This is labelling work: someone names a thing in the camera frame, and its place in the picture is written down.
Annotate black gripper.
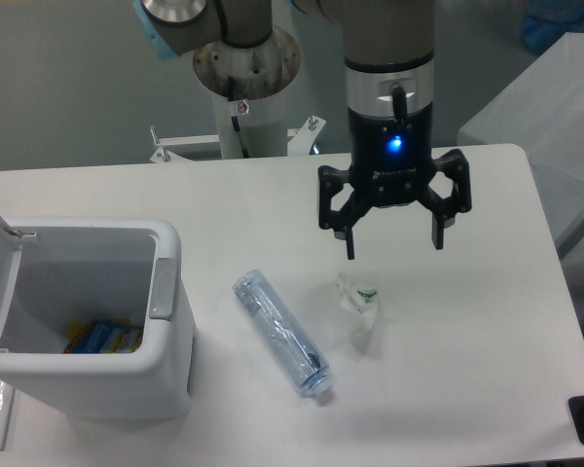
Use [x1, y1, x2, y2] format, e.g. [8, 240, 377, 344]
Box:
[316, 102, 473, 261]

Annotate clear plastic wrapper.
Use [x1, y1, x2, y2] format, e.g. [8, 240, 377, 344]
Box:
[336, 272, 380, 353]

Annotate clear plastic water bottle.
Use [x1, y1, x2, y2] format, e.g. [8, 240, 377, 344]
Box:
[233, 269, 332, 399]

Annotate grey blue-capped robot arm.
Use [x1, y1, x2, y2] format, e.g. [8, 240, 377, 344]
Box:
[132, 1, 472, 249]

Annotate white plastic trash can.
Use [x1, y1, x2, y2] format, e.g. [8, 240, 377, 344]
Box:
[0, 218, 196, 419]

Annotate grey covered side table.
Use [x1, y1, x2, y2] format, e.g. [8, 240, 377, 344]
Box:
[457, 33, 584, 257]

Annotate blue plastic bag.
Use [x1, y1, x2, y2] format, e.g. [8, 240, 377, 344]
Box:
[520, 0, 584, 54]

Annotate blue yellow snack package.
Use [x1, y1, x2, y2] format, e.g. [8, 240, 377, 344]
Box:
[62, 320, 144, 354]

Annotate white pedestal base bracket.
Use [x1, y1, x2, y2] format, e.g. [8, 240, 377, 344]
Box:
[149, 115, 327, 163]

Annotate black cable on pedestal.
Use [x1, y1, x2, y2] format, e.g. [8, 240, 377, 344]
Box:
[226, 75, 251, 159]

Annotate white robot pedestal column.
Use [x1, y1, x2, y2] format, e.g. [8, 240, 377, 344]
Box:
[193, 25, 301, 159]

